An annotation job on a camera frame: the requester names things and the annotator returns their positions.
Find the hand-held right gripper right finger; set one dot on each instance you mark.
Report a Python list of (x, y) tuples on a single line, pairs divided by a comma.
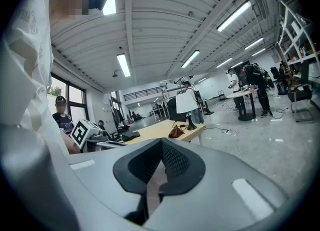
[(212, 195)]

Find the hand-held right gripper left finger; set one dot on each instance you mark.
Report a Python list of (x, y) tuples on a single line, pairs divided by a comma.
[(100, 172)]

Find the wooden work table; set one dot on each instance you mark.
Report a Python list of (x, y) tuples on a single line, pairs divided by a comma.
[(155, 130)]

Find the person's white shirt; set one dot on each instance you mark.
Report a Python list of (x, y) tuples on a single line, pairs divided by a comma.
[(22, 62)]

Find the white shelf unit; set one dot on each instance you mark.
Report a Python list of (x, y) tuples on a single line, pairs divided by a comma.
[(295, 35)]

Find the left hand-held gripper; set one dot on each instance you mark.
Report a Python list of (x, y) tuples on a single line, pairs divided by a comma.
[(80, 133)]

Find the person's left forearm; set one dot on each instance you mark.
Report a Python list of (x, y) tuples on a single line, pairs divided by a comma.
[(71, 146)]

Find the white power strip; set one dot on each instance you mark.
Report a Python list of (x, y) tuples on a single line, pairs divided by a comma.
[(227, 131)]

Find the black-framed window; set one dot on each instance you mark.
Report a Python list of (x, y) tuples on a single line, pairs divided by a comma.
[(75, 100)]

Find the black visitor chair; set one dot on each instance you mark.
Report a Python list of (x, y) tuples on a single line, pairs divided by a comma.
[(301, 92)]

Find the white table lamp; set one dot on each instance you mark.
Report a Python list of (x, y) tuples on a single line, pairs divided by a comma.
[(186, 102)]

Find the round table with black base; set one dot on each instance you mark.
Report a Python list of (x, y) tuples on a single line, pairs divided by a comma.
[(243, 92)]

